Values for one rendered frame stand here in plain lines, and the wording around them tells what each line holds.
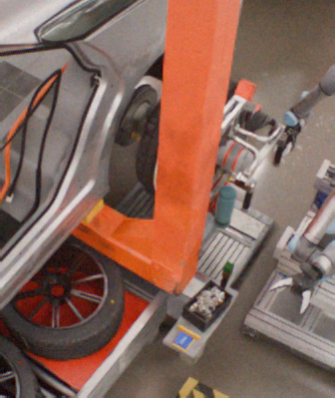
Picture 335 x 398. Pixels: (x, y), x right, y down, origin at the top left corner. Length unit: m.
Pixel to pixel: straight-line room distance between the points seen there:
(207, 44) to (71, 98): 1.15
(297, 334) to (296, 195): 1.14
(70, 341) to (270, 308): 1.11
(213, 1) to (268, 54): 3.35
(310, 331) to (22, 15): 2.18
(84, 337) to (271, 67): 2.83
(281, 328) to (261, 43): 2.63
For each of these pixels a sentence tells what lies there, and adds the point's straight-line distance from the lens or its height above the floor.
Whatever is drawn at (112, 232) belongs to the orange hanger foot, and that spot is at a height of 0.68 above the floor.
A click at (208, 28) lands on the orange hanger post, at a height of 2.07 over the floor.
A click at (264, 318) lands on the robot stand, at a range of 3.29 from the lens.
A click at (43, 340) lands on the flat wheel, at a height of 0.50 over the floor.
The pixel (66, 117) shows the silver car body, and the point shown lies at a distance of 2.84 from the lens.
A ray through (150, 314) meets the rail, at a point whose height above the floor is 0.39.
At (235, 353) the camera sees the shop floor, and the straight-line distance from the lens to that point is 3.43.
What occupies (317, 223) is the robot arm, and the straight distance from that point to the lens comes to 2.40.
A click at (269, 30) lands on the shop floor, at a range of 5.30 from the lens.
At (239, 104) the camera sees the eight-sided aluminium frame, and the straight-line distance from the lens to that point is 2.91.
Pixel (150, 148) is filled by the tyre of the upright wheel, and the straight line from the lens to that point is 2.85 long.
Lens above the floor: 3.13
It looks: 51 degrees down
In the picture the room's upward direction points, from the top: 5 degrees clockwise
